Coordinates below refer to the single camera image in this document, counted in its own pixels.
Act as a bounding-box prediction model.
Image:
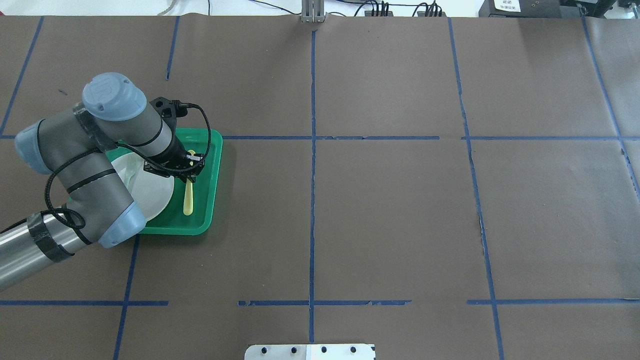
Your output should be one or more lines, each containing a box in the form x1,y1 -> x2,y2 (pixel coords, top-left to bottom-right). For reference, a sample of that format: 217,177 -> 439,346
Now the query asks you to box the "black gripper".
142,142 -> 206,183

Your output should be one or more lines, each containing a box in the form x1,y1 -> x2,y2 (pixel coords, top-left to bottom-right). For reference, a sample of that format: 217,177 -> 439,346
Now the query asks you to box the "yellow plastic spoon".
182,178 -> 194,216

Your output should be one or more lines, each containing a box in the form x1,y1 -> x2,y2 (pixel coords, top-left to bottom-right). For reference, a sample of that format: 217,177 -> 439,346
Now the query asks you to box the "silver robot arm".
0,71 -> 210,291

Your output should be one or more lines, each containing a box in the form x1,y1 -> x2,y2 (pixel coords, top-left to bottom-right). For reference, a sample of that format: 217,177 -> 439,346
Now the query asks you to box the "green plastic tray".
105,128 -> 224,236

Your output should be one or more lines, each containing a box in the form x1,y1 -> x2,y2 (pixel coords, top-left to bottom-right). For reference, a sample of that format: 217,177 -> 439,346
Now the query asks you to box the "white round plate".
111,152 -> 175,221

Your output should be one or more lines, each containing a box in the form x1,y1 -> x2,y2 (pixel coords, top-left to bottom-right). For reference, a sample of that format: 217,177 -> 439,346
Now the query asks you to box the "black computer box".
478,0 -> 562,19

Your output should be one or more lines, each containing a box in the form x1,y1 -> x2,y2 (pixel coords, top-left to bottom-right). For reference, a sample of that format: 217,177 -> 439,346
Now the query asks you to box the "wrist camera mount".
149,96 -> 188,133

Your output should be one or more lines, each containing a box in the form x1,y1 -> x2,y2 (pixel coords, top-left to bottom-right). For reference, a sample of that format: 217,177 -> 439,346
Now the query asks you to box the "aluminium frame post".
300,0 -> 327,23

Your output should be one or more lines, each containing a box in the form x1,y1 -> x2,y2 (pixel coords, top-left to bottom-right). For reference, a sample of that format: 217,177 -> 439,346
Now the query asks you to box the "white camera pedestal column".
244,343 -> 377,360

